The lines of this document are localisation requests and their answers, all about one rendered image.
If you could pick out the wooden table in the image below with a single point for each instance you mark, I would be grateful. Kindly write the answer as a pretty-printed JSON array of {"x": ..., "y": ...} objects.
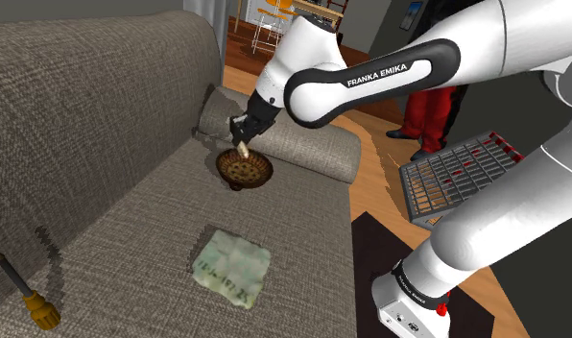
[{"x": 321, "y": 10}]

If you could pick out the pale green folded cloth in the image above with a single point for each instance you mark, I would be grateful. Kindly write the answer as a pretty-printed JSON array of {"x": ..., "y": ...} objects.
[{"x": 232, "y": 269}]

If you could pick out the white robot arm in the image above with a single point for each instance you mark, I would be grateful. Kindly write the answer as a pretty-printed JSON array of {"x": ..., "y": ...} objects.
[{"x": 501, "y": 201}]

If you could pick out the small beige object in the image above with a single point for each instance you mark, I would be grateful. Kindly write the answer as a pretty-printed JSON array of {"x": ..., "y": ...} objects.
[{"x": 243, "y": 149}]

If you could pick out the grey-brown fabric sofa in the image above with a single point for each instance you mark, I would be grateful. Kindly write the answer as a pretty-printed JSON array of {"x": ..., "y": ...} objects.
[{"x": 127, "y": 210}]

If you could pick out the orange bar stool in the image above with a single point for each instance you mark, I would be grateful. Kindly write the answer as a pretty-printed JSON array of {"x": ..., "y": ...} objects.
[{"x": 269, "y": 23}]

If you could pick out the brown woven bowl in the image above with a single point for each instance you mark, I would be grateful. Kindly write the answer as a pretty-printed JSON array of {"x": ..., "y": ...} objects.
[{"x": 248, "y": 172}]

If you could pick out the dark framed wall picture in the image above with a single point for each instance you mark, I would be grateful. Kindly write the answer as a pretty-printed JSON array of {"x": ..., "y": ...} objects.
[{"x": 411, "y": 14}]

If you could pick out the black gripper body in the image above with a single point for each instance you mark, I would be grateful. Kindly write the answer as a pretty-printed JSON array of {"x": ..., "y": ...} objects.
[{"x": 260, "y": 114}]

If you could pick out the person in red trousers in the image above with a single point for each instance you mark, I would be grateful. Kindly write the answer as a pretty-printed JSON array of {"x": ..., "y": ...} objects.
[{"x": 426, "y": 117}]

